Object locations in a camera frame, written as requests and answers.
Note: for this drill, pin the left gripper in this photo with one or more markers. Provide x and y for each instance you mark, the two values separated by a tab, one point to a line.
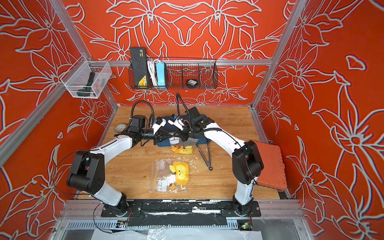
158	137

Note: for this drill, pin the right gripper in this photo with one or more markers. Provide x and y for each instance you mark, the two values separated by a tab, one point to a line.
183	137

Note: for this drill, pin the clear resealable bag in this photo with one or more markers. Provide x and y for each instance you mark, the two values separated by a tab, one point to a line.
183	147

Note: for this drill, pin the black metal tongs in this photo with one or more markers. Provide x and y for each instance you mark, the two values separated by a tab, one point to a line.
206	158

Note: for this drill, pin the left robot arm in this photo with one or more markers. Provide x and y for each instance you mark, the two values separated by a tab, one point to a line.
87	172

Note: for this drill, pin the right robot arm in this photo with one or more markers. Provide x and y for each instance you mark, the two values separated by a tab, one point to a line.
247	163

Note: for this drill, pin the clear bag with yellow toys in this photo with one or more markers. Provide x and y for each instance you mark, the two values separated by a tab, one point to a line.
171	175

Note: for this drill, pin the blue plastic tray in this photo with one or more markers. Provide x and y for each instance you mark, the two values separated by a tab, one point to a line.
165	141

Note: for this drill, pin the clear tape roll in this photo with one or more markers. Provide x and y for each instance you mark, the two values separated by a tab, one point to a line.
120	128

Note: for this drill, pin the light blue box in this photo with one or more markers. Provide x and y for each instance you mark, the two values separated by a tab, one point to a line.
160	68

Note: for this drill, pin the black box with yellow label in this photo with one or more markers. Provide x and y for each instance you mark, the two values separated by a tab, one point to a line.
139	66

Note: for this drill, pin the clear acrylic bin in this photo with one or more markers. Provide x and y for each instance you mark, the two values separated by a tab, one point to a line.
77	75

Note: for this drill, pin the orange tool case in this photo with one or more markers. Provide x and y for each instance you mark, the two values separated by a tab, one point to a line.
273	175

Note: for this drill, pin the black wire basket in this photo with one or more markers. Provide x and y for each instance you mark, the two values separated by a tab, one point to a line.
178	71

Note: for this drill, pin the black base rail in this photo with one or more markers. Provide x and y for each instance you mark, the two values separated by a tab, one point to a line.
143	215

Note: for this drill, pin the dark green screwdriver handle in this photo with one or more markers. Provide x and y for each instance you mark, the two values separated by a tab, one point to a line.
86	91

